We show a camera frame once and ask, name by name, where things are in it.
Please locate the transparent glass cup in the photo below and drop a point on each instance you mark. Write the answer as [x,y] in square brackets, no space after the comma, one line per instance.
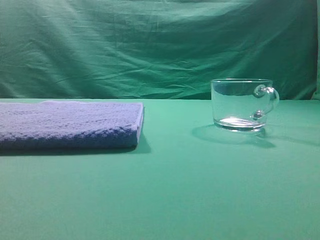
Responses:
[242,105]

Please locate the folded blue towel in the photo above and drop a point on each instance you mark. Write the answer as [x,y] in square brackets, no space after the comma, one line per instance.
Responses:
[54,124]

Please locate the green backdrop cloth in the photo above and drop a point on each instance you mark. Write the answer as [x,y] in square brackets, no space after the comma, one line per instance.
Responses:
[156,49]

